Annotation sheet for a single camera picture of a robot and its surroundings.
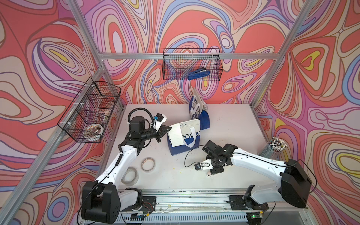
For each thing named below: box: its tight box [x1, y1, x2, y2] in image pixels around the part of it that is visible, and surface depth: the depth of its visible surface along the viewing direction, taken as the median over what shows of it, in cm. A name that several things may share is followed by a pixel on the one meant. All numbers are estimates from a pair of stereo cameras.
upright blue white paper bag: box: [188, 87, 210, 130], surface depth 100 cm
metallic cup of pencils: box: [257, 136, 287, 160], surface depth 79 cm
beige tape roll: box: [140, 157, 156, 172], surface depth 90 cm
